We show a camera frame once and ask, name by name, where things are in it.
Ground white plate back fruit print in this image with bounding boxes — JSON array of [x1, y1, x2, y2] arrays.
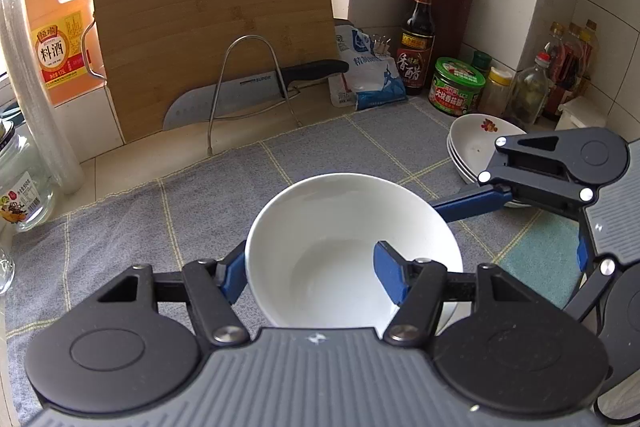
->
[[447, 114, 525, 184]]

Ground white bowl pink flowers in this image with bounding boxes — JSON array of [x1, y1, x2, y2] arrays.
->
[[245, 173, 463, 334]]

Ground santoku kitchen knife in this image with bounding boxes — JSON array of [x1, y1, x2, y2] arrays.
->
[[162, 60, 349, 131]]

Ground grey checked dish mat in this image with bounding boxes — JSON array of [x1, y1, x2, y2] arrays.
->
[[4, 98, 584, 425]]

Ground yellow lid spice jar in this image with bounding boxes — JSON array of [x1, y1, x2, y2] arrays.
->
[[478, 67, 513, 117]]

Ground green lid sauce jar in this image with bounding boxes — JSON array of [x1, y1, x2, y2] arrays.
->
[[428, 57, 486, 117]]

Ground white plastic container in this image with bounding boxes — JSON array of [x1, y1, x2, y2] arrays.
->
[[555, 96, 606, 131]]

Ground clear bottle red cap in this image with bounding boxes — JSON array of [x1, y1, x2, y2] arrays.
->
[[504, 52, 550, 130]]

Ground green cap small jar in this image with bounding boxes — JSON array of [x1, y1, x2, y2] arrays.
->
[[471, 50, 492, 77]]

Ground blue white salt bag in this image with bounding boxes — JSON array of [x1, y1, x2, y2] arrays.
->
[[328, 23, 407, 110]]

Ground dark vinegar bottle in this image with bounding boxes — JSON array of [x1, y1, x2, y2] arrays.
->
[[396, 0, 435, 95]]

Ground red label sauce bottle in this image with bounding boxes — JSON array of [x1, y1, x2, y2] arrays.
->
[[542, 20, 599, 121]]

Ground clear glass mug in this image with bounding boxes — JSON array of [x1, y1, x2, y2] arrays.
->
[[0, 248, 15, 295]]

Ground glass jar with label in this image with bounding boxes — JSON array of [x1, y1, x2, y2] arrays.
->
[[0, 119, 56, 232]]

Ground bamboo cutting board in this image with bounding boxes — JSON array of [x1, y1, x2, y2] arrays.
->
[[93, 0, 338, 142]]

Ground orange cooking wine jug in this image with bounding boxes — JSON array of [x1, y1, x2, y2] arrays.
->
[[24, 0, 105, 105]]

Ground tall plastic wrap roll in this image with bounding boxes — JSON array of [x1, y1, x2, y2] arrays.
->
[[1, 0, 85, 195]]

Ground wire cutting board stand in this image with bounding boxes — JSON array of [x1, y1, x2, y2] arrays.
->
[[206, 34, 302, 156]]

